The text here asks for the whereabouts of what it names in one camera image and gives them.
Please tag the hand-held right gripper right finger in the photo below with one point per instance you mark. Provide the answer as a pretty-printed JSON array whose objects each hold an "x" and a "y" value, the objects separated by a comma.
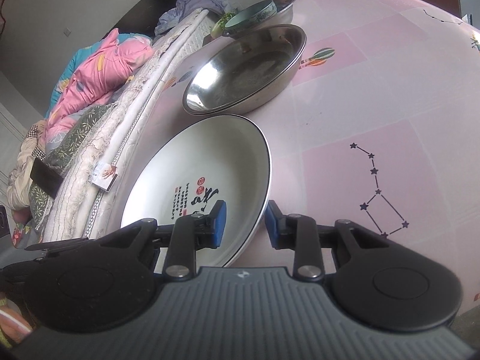
[{"x": 272, "y": 227}]

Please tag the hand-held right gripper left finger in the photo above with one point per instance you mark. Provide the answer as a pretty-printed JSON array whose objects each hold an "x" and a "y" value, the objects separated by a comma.
[{"x": 219, "y": 227}]

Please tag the white printed ceramic plate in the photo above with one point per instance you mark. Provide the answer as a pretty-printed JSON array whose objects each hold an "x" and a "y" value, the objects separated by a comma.
[{"x": 198, "y": 161}]

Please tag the stainless steel plate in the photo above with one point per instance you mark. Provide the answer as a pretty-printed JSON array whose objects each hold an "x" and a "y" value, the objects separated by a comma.
[
  {"x": 262, "y": 99},
  {"x": 247, "y": 63}
]

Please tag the green ceramic bowl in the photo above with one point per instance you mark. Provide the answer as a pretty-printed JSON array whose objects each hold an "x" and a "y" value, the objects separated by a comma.
[{"x": 251, "y": 15}]

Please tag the stainless steel bowl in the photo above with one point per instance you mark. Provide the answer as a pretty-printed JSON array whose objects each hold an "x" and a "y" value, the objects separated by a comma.
[{"x": 283, "y": 14}]

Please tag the small card packet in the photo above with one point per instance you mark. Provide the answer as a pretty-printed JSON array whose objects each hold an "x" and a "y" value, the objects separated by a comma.
[{"x": 105, "y": 176}]

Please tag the white mattress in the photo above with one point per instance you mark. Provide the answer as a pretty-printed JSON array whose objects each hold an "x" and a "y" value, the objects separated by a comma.
[{"x": 127, "y": 135}]

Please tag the pink patterned tablecloth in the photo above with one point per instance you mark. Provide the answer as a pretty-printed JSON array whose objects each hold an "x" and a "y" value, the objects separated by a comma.
[{"x": 375, "y": 101}]

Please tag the green floral pillow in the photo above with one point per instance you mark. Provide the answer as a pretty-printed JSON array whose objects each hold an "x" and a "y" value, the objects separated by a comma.
[{"x": 75, "y": 135}]

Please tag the black phone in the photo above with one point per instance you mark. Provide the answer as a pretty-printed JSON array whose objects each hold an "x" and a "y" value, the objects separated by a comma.
[{"x": 45, "y": 176}]

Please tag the pink floral quilt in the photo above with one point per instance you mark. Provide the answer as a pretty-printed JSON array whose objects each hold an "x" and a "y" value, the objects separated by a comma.
[{"x": 101, "y": 71}]

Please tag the beige cloth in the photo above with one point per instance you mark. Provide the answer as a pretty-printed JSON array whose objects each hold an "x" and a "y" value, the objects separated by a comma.
[{"x": 22, "y": 180}]

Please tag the napa cabbage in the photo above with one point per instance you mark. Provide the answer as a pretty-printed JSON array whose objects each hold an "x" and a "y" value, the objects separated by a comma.
[{"x": 221, "y": 24}]

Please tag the black white checkered cloth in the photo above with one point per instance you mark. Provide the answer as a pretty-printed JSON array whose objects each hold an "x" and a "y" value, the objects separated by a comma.
[{"x": 33, "y": 138}]

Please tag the lavender puffer jacket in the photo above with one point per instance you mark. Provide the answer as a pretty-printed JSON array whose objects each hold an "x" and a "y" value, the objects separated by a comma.
[{"x": 195, "y": 7}]

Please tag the black headboard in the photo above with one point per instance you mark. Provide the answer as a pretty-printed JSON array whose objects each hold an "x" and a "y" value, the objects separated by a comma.
[{"x": 150, "y": 7}]

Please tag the wall socket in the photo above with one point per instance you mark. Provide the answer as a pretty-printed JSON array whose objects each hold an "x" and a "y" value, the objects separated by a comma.
[{"x": 67, "y": 32}]

